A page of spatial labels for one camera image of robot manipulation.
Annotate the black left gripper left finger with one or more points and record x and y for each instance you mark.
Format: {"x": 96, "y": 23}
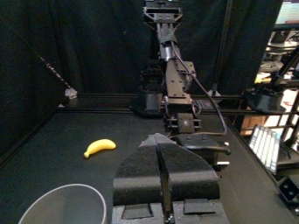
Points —
{"x": 136, "y": 178}

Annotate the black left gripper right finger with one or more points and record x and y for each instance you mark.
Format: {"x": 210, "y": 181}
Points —
{"x": 191, "y": 178}

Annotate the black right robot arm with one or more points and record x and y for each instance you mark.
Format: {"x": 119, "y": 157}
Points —
{"x": 171, "y": 73}

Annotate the round plate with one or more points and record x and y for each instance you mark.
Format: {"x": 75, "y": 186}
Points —
{"x": 66, "y": 204}

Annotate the yellow toy banana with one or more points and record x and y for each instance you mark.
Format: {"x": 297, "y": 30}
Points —
{"x": 99, "y": 146}

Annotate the brown cardboard box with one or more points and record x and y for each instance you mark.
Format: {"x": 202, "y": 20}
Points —
{"x": 253, "y": 124}

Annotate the striped flat panel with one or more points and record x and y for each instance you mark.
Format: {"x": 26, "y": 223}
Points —
{"x": 266, "y": 148}

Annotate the office chair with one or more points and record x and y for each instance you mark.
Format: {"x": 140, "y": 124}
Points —
{"x": 282, "y": 43}

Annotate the computer monitor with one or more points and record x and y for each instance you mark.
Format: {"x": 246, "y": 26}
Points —
{"x": 289, "y": 11}

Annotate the white corner bracket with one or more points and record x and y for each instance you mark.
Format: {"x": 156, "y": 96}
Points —
{"x": 71, "y": 93}
{"x": 214, "y": 93}

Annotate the black angle bracket with holes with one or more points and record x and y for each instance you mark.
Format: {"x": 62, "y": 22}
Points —
{"x": 290, "y": 192}

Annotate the black vertical frame pole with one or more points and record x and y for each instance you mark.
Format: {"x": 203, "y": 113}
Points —
{"x": 222, "y": 46}

